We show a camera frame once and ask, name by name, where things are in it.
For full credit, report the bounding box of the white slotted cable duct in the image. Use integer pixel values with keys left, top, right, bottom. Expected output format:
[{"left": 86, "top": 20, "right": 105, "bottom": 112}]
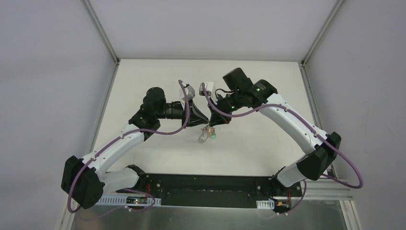
[
  {"left": 96, "top": 195, "right": 161, "bottom": 207},
  {"left": 256, "top": 199, "right": 275, "bottom": 210}
]

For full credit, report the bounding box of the left white slotted cable duct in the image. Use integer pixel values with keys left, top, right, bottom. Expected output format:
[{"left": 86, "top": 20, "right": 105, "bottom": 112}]
[{"left": 96, "top": 195, "right": 161, "bottom": 207}]

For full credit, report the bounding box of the right white slotted cable duct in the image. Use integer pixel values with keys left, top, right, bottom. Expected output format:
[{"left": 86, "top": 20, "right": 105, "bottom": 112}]
[{"left": 256, "top": 199, "right": 275, "bottom": 210}]

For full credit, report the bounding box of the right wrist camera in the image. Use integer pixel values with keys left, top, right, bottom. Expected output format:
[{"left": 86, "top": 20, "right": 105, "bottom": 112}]
[{"left": 199, "top": 82, "right": 216, "bottom": 97}]

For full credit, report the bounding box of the purple cable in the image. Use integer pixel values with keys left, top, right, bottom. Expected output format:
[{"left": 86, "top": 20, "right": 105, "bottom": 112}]
[
  {"left": 201, "top": 83, "right": 364, "bottom": 189},
  {"left": 67, "top": 80, "right": 191, "bottom": 214}
]

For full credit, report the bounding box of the metal keyring carabiner plate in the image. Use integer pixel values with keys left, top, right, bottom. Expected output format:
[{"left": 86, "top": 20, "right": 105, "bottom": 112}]
[{"left": 198, "top": 125, "right": 216, "bottom": 144}]

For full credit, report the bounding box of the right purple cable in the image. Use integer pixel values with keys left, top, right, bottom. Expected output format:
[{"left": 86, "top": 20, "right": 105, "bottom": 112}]
[{"left": 201, "top": 83, "right": 364, "bottom": 189}]

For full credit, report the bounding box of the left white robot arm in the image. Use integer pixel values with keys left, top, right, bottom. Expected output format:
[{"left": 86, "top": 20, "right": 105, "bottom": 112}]
[{"left": 61, "top": 84, "right": 208, "bottom": 209}]

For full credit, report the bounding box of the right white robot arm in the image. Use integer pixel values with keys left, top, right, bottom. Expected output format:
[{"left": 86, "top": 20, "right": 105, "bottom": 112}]
[{"left": 199, "top": 68, "right": 341, "bottom": 196}]

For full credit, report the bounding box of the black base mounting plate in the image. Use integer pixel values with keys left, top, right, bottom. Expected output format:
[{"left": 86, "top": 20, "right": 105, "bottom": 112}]
[{"left": 131, "top": 165, "right": 303, "bottom": 208}]

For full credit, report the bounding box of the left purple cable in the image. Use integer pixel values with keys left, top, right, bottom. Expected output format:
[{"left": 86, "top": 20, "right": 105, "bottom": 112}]
[{"left": 67, "top": 80, "right": 191, "bottom": 214}]

